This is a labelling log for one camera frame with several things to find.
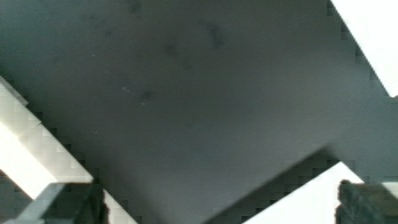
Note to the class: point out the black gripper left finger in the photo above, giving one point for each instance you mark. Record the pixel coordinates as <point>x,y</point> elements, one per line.
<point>70,204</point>

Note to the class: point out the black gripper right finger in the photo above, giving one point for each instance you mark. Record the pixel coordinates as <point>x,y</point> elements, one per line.
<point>369,203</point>

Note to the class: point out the white drawer cabinet box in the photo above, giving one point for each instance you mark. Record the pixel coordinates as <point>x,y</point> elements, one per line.
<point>371,17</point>

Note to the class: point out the white foam border front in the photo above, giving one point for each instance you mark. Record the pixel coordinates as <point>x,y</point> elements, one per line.
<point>37,161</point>

